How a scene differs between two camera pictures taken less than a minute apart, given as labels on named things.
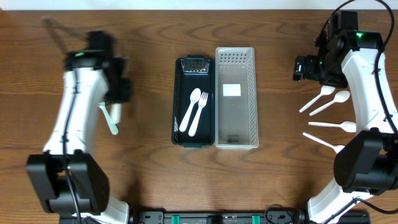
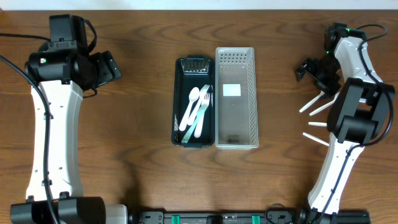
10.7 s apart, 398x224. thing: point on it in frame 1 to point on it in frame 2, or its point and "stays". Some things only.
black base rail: [227, 217] stays
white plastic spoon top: [325, 89] stays
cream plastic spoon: [194, 97] stays
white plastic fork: [203, 101] to [194, 114]
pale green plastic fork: [111, 124] to [199, 112]
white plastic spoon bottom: [337, 148] stays
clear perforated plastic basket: [236, 99] stays
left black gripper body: [117, 94] to [109, 66]
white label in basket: [231, 90] stays
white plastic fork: [116, 109] to [205, 101]
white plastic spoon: [341, 96] stays
